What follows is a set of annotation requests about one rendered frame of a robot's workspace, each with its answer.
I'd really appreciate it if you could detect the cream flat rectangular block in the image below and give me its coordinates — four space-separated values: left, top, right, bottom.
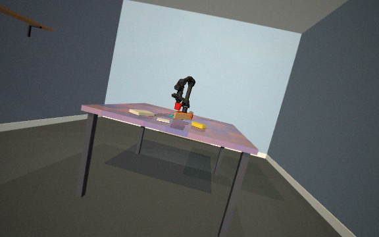
129 109 155 116

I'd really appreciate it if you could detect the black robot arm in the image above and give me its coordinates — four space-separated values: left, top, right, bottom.
172 76 195 113

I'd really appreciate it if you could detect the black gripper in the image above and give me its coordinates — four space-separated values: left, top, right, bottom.
174 91 185 103

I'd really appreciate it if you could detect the red cup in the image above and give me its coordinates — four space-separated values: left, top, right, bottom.
174 102 182 111

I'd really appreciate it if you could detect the yellow cube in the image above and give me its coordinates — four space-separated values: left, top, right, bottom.
191 122 207 129

